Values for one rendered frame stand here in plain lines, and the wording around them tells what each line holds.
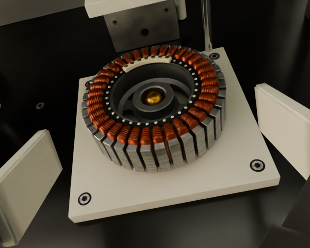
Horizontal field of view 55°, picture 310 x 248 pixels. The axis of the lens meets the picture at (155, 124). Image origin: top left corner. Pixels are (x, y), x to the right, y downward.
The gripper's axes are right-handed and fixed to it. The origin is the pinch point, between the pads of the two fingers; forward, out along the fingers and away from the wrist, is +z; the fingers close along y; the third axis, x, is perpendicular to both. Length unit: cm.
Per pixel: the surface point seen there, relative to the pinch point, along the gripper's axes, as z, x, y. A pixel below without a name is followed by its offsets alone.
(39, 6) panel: 29.2, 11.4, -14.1
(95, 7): 4.8, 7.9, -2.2
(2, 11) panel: 28.9, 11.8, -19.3
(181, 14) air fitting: 18.3, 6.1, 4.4
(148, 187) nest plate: 2.2, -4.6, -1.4
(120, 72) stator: 8.1, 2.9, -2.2
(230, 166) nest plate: 2.5, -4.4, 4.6
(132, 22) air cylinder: 17.0, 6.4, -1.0
